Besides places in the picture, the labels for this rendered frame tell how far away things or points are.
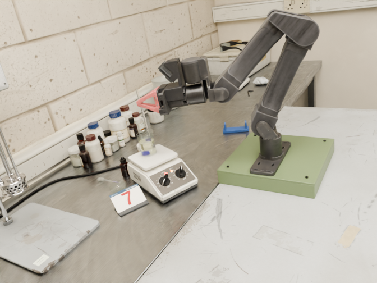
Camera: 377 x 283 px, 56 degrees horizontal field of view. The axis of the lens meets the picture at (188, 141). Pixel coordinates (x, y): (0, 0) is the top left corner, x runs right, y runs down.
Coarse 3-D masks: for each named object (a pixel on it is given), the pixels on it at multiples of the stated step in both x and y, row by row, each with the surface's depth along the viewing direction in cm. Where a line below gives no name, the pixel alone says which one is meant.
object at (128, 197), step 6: (138, 186) 104; (126, 192) 102; (132, 192) 103; (138, 192) 103; (114, 198) 101; (120, 198) 101; (126, 198) 101; (132, 198) 102; (138, 198) 102; (144, 198) 103; (120, 204) 100; (126, 204) 101
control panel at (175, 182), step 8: (168, 168) 105; (176, 168) 106; (184, 168) 106; (152, 176) 102; (160, 176) 103; (168, 176) 103; (176, 176) 104; (192, 176) 105; (176, 184) 102; (160, 192) 99; (168, 192) 100
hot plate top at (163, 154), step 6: (162, 150) 112; (168, 150) 111; (132, 156) 111; (138, 156) 111; (150, 156) 109; (156, 156) 109; (162, 156) 108; (168, 156) 107; (174, 156) 107; (132, 162) 109; (138, 162) 107; (144, 162) 106; (150, 162) 105; (156, 162) 105; (162, 162) 105; (144, 168) 103; (150, 168) 103
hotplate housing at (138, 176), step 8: (176, 160) 108; (128, 168) 112; (136, 168) 108; (152, 168) 105; (160, 168) 105; (136, 176) 109; (144, 176) 103; (144, 184) 106; (152, 184) 101; (184, 184) 103; (192, 184) 104; (152, 192) 103; (176, 192) 101; (184, 192) 103; (160, 200) 100; (168, 200) 101
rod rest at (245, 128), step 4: (224, 124) 137; (224, 128) 138; (228, 128) 140; (232, 128) 139; (236, 128) 138; (240, 128) 138; (244, 128) 137; (248, 128) 137; (224, 132) 138; (228, 132) 138; (232, 132) 137; (236, 132) 137
